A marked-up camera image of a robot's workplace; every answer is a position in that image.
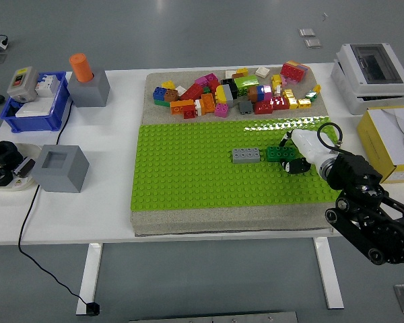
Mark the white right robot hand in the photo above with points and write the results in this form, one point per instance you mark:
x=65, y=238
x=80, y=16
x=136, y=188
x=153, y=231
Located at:
x=311, y=146

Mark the dark green toy brick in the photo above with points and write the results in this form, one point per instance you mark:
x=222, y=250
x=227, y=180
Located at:
x=276, y=153

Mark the magenta toy brick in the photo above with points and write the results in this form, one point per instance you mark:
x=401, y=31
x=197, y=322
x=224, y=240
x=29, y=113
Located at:
x=201, y=81
x=210, y=77
x=268, y=93

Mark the blue toy brick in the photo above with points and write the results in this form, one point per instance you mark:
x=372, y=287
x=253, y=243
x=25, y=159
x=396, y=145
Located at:
x=260, y=93
x=159, y=93

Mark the brown toy brick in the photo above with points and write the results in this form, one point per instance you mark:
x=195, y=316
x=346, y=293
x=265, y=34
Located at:
x=253, y=94
x=171, y=96

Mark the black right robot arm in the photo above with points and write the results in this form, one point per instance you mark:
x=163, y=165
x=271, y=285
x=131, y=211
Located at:
x=357, y=171

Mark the green white toy brick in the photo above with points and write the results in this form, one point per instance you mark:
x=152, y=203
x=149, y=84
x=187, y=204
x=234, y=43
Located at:
x=310, y=95

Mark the yellow white toy brick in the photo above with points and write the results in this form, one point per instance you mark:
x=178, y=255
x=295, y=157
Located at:
x=277, y=91

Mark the pink toy brick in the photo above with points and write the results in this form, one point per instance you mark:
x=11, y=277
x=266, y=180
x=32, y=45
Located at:
x=292, y=81
x=221, y=110

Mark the purple toy brick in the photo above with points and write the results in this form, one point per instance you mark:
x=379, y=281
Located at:
x=305, y=70

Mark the dark grey toy brick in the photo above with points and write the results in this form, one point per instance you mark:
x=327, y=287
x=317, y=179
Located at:
x=245, y=107

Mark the large red toy brick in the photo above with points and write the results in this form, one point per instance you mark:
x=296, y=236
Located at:
x=290, y=72

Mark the lime green toy brick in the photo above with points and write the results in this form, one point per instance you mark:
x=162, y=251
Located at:
x=247, y=84

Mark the light grey toy brick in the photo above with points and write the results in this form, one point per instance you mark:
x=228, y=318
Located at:
x=229, y=97

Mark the black toy brick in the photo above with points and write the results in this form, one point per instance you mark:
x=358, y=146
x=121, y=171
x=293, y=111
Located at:
x=230, y=83

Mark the silver floor plate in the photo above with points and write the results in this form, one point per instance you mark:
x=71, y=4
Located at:
x=313, y=43
x=306, y=32

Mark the yellow rounded toy brick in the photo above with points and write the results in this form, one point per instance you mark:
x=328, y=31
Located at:
x=220, y=95

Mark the small green toy brick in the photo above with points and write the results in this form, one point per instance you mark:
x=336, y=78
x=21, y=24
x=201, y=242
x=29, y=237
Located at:
x=207, y=90

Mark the small white toy brick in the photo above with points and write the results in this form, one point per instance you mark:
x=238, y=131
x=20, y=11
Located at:
x=199, y=107

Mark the lime green studded baseplate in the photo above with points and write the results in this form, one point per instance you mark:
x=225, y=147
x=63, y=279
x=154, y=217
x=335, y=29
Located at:
x=188, y=168

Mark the small red toy brick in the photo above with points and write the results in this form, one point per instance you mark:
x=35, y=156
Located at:
x=189, y=114

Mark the long red toy brick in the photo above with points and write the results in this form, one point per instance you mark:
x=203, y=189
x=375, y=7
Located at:
x=191, y=91

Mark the long orange toy brick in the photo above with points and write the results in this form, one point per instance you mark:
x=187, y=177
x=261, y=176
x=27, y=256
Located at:
x=181, y=108

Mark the green flat toy brick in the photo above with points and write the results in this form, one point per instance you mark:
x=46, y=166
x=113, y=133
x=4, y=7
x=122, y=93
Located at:
x=161, y=103

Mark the yellow white cardboard box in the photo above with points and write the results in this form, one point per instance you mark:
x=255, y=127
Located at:
x=377, y=148

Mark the grey-brown foam mat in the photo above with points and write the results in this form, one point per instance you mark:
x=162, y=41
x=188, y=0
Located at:
x=222, y=222

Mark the white table leg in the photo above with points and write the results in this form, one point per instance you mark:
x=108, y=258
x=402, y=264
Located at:
x=328, y=272
x=89, y=279

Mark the grey metal bar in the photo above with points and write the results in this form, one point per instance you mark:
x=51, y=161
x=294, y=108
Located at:
x=215, y=318

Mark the grey block holding cylinder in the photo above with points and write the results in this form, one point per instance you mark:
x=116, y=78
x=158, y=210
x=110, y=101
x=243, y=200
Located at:
x=91, y=93

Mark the orange cylinder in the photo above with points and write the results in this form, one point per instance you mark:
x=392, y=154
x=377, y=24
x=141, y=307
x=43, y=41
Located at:
x=81, y=67

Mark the grey block square recess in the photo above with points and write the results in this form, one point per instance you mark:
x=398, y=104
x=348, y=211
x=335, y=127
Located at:
x=64, y=178

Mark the white circuit breaker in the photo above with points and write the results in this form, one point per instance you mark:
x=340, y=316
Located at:
x=48, y=85

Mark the black plug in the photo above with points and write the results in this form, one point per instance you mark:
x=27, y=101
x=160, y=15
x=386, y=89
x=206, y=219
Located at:
x=92, y=309

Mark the blue plastic bin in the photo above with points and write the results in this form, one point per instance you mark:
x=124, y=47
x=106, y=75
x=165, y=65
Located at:
x=33, y=124

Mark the white oval tray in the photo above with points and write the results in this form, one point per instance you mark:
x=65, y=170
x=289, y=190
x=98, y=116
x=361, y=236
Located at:
x=32, y=149

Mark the brown black small module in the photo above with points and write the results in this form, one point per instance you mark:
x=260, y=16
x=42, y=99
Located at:
x=25, y=167

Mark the white floor socket plug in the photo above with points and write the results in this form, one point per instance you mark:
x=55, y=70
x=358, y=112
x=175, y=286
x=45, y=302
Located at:
x=2, y=43

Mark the white electrical enclosure box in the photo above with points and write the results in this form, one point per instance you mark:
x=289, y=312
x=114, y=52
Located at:
x=363, y=104

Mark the white enclosure clear lid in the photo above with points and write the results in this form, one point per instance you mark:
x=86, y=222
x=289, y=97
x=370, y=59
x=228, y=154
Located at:
x=373, y=85

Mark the white wall switch plate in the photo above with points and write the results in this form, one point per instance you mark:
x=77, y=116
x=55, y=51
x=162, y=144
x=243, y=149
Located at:
x=33, y=109

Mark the grey switch box red button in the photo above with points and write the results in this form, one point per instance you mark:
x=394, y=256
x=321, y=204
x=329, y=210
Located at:
x=20, y=84

